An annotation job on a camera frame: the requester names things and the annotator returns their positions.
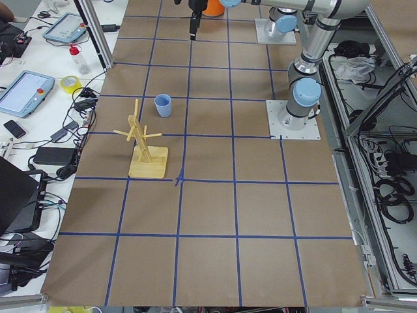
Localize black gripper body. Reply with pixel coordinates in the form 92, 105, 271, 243
188, 0, 208, 14

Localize light blue plastic cup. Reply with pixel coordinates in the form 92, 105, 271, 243
154, 94, 171, 118

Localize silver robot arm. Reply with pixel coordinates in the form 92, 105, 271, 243
248, 0, 369, 131
265, 7, 297, 37

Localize wooden cup rack stand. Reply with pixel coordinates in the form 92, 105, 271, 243
113, 99, 169, 179

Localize large orange can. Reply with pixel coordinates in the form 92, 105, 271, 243
203, 0, 225, 17

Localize red cap squeeze bottle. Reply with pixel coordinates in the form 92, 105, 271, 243
69, 44, 91, 75

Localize teach pendant far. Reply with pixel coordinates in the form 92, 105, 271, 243
42, 12, 86, 44

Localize teach pendant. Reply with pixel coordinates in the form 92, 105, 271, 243
1, 70, 55, 117
42, 12, 86, 44

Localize yellow tape roll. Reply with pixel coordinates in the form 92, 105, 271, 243
60, 75, 82, 94

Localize black scissors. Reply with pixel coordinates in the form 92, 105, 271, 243
37, 10, 51, 19

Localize crumpled white cloth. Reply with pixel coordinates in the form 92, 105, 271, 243
335, 57, 376, 84

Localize teach pendant near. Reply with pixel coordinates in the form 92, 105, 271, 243
1, 70, 55, 117

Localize black power adapter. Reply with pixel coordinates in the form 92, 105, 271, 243
33, 147, 76, 166

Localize black smartphone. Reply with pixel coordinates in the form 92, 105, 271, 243
3, 120, 26, 138

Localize black laptop computer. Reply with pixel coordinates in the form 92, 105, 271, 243
1, 158, 47, 235

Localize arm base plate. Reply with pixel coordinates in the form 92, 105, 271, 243
255, 16, 296, 45
266, 100, 321, 140

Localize aluminium frame post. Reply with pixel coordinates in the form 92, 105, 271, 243
74, 0, 113, 70

